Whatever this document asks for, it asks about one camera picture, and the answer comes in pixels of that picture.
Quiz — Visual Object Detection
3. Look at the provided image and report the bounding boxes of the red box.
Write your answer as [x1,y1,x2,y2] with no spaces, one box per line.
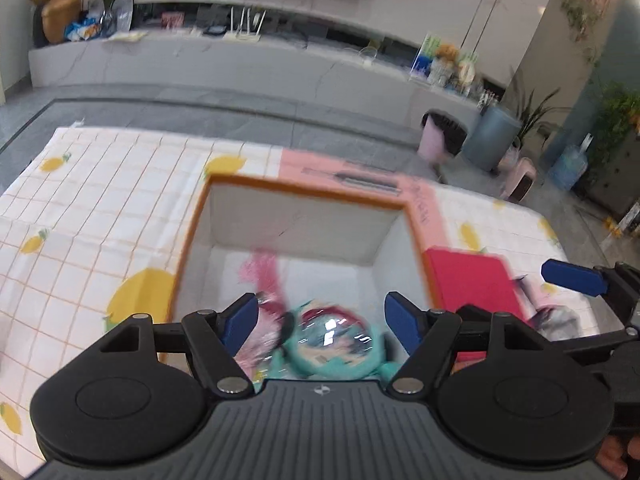
[424,246,534,364]

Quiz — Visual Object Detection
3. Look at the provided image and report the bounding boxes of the hanging green vine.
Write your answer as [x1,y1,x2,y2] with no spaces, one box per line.
[560,0,604,69]

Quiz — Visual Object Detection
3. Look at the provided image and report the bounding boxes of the pink stool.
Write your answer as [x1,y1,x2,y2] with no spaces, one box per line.
[500,152,539,202]

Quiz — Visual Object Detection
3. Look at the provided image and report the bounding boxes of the lemon print grid blanket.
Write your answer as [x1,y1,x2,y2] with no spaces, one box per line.
[0,127,602,480]

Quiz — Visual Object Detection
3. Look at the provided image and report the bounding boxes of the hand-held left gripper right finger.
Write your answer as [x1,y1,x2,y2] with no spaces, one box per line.
[384,291,540,397]

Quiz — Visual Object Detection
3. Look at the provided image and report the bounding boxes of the orange rimmed storage box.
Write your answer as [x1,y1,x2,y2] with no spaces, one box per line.
[170,172,437,387]

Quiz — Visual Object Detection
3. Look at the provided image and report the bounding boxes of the pink trash bin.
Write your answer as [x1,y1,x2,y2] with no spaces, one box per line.
[417,110,469,159]

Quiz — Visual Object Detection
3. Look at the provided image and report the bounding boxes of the grey trash can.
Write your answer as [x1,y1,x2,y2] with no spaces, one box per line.
[462,105,524,174]

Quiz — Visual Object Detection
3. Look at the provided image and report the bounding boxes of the pink fluffy soft toy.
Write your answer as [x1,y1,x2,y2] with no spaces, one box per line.
[234,252,294,369]

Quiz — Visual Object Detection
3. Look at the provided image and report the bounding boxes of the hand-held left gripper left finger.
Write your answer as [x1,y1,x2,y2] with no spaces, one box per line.
[97,292,261,399]

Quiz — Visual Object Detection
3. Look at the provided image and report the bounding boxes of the bushy green plant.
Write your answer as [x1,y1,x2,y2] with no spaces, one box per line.
[585,82,640,192]

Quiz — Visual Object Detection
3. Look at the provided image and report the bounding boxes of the pink cloth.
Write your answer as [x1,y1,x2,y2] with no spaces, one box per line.
[515,276,552,312]

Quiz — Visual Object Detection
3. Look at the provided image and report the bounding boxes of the brown round vase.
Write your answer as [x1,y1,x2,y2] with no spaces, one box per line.
[42,0,82,45]

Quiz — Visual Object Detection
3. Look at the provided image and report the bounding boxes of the blue water jug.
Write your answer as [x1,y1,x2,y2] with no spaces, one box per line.
[547,132,594,192]

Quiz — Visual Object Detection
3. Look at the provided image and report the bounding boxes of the grey marble television console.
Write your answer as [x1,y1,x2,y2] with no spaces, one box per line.
[27,0,497,127]

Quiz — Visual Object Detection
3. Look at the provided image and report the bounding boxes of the white antenna router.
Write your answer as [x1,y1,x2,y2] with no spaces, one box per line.
[222,5,267,42]

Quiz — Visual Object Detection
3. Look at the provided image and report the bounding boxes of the teal plush toy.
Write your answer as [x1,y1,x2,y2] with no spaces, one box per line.
[270,299,402,387]

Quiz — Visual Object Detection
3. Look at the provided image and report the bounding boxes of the grey cabinet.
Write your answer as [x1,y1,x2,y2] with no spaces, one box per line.
[585,130,640,219]

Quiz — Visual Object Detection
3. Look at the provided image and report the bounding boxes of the long leaf potted plant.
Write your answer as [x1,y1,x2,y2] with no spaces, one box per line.
[505,67,572,149]

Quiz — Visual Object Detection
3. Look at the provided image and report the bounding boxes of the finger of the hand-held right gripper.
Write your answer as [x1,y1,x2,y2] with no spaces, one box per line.
[530,326,640,367]
[541,258,640,331]

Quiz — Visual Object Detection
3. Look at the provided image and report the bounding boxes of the person's right hand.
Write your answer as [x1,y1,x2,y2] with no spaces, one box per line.
[595,432,640,480]

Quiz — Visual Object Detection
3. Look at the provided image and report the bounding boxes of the blue snack bags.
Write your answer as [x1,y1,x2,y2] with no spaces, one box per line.
[65,12,104,43]

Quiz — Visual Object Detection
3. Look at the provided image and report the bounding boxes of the clear plastic packet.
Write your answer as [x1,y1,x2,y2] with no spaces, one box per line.
[536,304,586,340]

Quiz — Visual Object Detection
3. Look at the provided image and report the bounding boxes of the pink box lid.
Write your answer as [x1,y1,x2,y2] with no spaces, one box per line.
[280,149,447,252]

